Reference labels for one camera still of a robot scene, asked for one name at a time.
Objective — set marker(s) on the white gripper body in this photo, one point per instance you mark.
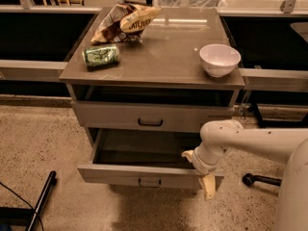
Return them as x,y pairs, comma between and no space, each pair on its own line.
199,165

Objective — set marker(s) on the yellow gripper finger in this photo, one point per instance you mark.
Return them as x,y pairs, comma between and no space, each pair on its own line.
208,185
188,154

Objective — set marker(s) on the black stand leg left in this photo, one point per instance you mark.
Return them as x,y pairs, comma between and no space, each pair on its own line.
37,211

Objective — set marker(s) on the crumpled chip bag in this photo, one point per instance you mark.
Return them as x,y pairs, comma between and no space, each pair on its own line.
124,22

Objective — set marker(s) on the black wheeled base leg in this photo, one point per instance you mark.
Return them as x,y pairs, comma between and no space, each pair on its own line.
249,179

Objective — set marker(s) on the grey drawer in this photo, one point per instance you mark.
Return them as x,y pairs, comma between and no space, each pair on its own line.
150,159
152,117

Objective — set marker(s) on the grey drawer cabinet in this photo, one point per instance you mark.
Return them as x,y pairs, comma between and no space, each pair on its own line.
163,67

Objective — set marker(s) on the grey top drawer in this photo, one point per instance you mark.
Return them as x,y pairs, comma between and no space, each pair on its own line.
152,117

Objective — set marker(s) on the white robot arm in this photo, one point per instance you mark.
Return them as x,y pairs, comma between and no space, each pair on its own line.
288,146

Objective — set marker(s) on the white bowl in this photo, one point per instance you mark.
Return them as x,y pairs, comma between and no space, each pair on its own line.
219,60

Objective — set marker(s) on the green soda can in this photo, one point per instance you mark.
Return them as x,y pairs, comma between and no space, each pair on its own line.
101,55

